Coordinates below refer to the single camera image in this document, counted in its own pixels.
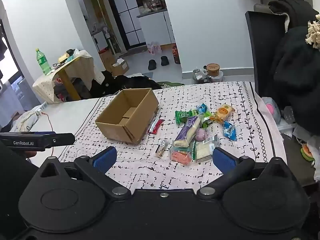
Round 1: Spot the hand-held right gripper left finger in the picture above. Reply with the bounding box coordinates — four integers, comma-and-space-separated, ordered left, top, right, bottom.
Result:
37, 146, 132, 197

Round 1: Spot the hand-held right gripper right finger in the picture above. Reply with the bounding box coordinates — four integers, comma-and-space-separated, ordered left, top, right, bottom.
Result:
197, 147, 290, 197

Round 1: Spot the white cake packet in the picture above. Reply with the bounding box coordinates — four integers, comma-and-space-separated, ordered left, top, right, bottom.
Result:
192, 136, 220, 162

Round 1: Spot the blue packet with white label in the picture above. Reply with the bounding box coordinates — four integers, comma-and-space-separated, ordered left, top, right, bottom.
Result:
222, 121, 237, 141

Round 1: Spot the brown cardboard box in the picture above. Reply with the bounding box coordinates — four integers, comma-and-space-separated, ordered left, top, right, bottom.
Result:
95, 88, 160, 145

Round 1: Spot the purple round snack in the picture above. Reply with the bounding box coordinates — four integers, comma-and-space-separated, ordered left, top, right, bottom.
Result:
195, 128, 213, 142

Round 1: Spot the lime green snack packet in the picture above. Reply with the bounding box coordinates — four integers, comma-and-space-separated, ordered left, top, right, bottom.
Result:
200, 112, 218, 128

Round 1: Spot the pink cake packet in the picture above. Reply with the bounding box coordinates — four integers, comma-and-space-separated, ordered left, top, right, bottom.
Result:
170, 145, 194, 165

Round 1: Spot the purple bread packet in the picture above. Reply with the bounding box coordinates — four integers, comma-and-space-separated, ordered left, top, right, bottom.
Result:
173, 115, 203, 148

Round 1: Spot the orange bread packet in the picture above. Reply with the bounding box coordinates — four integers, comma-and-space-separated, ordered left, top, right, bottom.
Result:
210, 104, 235, 124

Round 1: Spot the small clear snack packet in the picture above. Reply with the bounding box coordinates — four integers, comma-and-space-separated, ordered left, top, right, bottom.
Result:
155, 140, 167, 158

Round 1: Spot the red snack packet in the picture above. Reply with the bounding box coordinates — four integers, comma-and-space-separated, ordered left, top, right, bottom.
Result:
148, 119, 164, 135

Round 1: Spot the white cloth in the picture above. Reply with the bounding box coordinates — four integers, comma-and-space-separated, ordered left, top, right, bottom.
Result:
11, 110, 39, 133

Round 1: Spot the white power strip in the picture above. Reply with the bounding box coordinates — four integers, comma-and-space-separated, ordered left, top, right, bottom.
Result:
32, 102, 48, 115

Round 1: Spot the yellow wooden table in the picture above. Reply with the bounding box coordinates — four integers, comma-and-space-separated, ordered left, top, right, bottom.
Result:
59, 67, 82, 100

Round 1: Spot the pink plush toy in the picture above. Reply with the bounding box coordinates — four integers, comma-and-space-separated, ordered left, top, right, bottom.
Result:
262, 97, 282, 123

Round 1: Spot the green soda bottle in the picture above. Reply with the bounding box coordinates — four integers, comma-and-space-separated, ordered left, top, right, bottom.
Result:
35, 48, 52, 75

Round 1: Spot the dotted cream tablecloth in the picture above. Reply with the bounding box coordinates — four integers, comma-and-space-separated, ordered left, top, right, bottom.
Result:
32, 50, 104, 104

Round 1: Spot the black clothes pile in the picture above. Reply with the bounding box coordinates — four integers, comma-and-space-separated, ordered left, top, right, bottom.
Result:
89, 70, 163, 98

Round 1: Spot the small doll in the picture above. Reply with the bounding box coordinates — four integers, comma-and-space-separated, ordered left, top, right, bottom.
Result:
59, 49, 75, 63

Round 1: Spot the hamburger toy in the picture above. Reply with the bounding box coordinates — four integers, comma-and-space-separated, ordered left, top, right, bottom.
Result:
301, 144, 316, 163

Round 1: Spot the clear plastic bag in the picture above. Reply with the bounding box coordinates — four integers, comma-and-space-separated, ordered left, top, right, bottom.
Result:
192, 68, 209, 84

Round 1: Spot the large cardboard floor box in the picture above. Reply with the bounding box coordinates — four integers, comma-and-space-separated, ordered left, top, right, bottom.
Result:
99, 50, 117, 73

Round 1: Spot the brown paper cup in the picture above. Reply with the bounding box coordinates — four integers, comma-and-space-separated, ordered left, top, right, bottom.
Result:
206, 63, 220, 77

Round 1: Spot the green floor mat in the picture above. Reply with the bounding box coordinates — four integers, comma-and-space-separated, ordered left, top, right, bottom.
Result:
156, 81, 184, 88

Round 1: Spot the cardboard box with white paper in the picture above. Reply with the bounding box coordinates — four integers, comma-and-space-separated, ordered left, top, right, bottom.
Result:
110, 59, 130, 77

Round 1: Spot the black chair with clothes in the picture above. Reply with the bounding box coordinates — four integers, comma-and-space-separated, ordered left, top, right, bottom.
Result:
269, 0, 320, 135

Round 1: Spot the white standing fan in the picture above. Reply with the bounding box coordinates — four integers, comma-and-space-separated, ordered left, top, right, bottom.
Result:
104, 26, 113, 48

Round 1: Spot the pink plastic bag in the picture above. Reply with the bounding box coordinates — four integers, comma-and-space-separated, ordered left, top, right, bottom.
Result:
147, 41, 162, 55

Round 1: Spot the white cabinet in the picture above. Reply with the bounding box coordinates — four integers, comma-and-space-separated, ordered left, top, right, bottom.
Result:
137, 10, 175, 46

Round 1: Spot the cream tassel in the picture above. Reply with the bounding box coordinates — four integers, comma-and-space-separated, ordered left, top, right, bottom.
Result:
306, 15, 320, 49

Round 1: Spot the red cable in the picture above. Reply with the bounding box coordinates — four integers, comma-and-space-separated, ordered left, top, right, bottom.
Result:
41, 112, 54, 155

